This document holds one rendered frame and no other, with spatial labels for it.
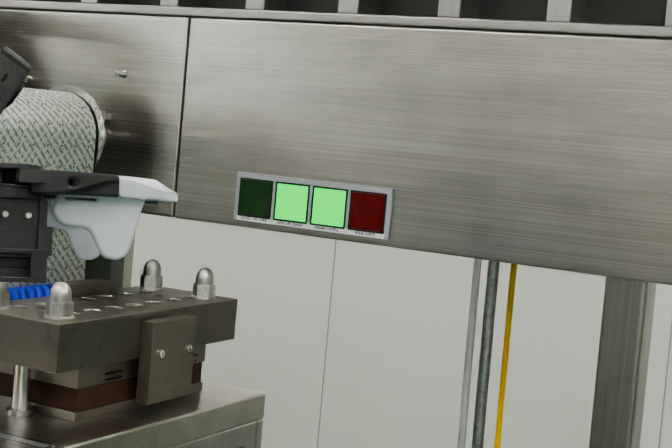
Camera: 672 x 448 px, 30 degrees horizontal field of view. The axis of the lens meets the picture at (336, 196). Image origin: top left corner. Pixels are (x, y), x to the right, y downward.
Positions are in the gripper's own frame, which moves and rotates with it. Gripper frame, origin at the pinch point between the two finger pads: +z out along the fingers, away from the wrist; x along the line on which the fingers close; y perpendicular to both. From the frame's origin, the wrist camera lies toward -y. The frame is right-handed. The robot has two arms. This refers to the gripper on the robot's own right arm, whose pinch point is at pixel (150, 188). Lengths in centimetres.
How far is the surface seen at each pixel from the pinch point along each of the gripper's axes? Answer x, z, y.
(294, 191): -68, 47, -6
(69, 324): -61, 13, 13
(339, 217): -62, 51, -2
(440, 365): -263, 204, 34
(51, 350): -61, 11, 16
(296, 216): -68, 48, -2
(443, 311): -261, 204, 16
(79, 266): -91, 24, 5
